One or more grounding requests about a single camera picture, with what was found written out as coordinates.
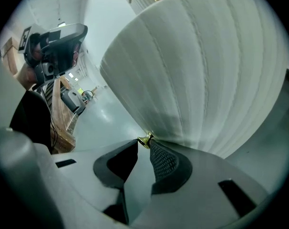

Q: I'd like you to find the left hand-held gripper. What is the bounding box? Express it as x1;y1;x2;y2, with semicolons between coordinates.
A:
17;22;89;86

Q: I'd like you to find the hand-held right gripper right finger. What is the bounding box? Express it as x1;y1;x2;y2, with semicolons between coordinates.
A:
148;139;193;196

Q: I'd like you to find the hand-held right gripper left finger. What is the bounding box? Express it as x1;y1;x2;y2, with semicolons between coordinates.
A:
93;138;139;225

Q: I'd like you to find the white drawer with brass knob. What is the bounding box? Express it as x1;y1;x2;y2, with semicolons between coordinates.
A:
128;0;225;16
99;0;289;159

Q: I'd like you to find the person's left forearm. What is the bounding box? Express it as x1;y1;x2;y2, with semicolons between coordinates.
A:
10;90;52;155

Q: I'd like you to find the person's left hand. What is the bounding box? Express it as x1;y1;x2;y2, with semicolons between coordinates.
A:
72;43;80;68

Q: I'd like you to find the grey plastic bin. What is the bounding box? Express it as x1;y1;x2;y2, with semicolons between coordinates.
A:
60;90;86;115

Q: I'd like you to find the brown cardboard box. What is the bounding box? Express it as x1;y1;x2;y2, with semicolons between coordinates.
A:
1;37;19;75

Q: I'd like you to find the wooden crate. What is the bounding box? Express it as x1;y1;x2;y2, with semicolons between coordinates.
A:
50;76;77;154

